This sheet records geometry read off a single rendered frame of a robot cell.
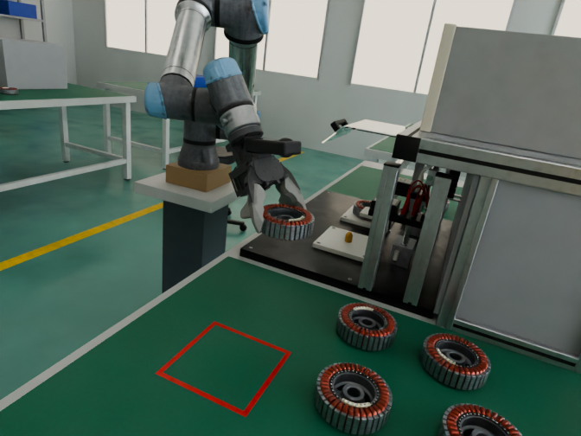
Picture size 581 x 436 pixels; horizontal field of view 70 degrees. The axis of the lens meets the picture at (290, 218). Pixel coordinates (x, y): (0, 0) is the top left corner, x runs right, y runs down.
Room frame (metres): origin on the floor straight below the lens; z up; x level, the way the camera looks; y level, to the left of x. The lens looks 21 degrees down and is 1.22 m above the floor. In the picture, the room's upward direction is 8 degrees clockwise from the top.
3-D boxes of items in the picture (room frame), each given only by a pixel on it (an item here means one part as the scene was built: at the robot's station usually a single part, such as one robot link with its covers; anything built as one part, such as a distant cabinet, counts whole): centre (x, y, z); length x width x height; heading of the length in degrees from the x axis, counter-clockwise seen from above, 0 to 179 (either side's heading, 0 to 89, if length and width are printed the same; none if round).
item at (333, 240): (1.03, -0.16, 0.78); 0.15 x 0.15 x 0.01; 69
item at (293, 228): (0.74, 0.01, 0.93); 0.11 x 0.11 x 0.04
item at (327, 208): (1.13, -0.22, 0.76); 0.64 x 0.47 x 0.02; 159
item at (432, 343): (0.60, -0.32, 0.77); 0.11 x 0.11 x 0.04
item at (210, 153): (1.48, 0.36, 0.86); 0.15 x 0.15 x 0.10
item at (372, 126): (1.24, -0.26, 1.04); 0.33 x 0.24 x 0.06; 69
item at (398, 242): (0.97, -0.30, 0.80); 0.07 x 0.05 x 0.06; 159
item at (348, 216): (1.25, -0.25, 0.78); 0.15 x 0.15 x 0.01; 69
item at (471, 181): (1.05, -0.44, 0.92); 0.66 x 0.01 x 0.30; 159
